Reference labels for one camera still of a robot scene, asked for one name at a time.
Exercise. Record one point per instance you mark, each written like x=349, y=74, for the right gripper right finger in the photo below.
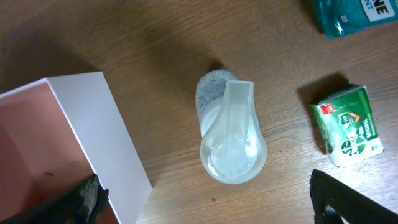
x=335, y=202

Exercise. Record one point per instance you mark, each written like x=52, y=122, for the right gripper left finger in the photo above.
x=82, y=203

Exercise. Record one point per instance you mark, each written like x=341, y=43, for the green soap packet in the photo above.
x=346, y=123

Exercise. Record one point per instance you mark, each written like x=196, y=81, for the clear purple spray bottle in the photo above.
x=233, y=149

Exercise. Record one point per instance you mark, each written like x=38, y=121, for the blue mouthwash bottle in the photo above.
x=338, y=18

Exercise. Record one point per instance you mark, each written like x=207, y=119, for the white cardboard box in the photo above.
x=58, y=130

